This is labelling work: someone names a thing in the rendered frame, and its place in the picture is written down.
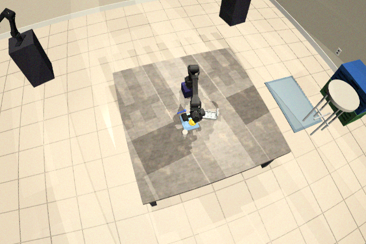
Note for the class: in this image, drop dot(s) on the yellow plate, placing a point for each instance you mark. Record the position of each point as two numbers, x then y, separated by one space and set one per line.
192 123

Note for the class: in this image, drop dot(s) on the light blue flat mat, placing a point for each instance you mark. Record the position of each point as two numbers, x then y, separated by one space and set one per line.
187 126

